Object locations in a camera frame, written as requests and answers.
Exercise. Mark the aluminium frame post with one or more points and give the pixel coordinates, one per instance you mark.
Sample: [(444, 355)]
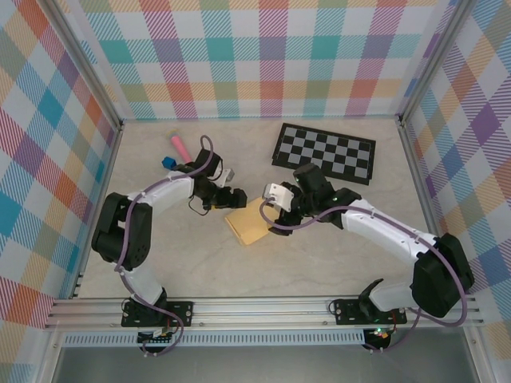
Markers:
[(91, 65), (433, 60)]

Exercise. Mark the pink cylinder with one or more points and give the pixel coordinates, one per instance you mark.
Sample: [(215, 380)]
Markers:
[(181, 149)]

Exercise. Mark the black grey checkerboard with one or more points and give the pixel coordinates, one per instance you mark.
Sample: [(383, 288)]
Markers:
[(319, 147)]

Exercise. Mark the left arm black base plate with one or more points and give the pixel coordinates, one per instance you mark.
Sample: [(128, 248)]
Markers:
[(183, 313)]

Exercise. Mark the wide aluminium frame rail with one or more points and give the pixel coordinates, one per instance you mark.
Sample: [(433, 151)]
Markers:
[(259, 313)]

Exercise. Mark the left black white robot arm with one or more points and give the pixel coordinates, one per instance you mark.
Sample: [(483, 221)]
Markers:
[(112, 223)]

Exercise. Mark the yellow paper box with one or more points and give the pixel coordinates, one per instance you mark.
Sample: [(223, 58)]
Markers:
[(249, 223)]

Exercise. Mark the blue cube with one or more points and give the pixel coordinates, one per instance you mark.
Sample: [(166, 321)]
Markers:
[(167, 161)]

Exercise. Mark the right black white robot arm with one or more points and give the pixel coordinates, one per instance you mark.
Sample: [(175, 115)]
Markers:
[(439, 279)]

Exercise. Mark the aluminium side rail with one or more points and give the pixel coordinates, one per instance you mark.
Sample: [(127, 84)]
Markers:
[(413, 159), (105, 179)]

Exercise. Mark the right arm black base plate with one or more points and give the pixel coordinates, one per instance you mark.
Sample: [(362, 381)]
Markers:
[(347, 311)]

